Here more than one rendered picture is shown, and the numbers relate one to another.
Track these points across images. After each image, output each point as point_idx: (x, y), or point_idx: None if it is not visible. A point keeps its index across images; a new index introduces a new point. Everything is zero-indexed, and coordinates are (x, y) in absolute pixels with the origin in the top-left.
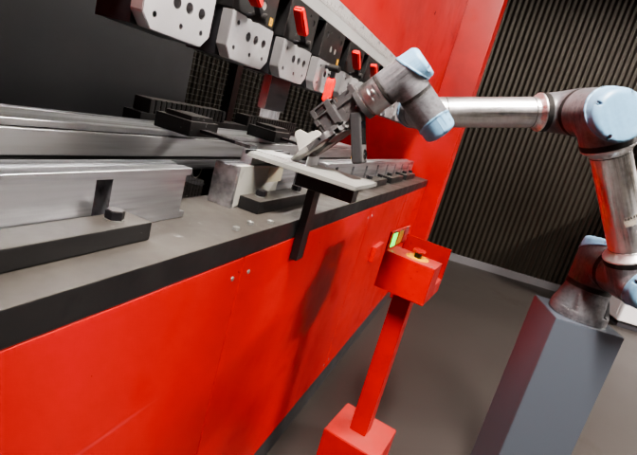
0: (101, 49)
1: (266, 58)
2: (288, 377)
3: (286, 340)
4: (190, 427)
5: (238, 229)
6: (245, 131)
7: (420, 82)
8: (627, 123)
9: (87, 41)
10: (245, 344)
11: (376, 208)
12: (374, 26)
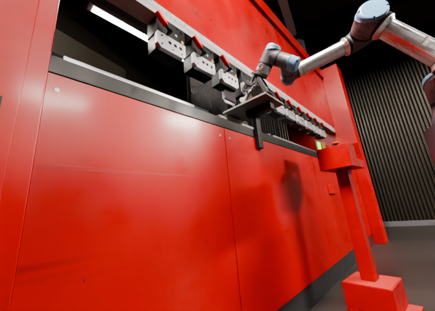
0: None
1: (215, 72)
2: (298, 243)
3: (281, 208)
4: (222, 218)
5: None
6: None
7: (276, 51)
8: (379, 8)
9: None
10: (245, 184)
11: (314, 158)
12: (268, 80)
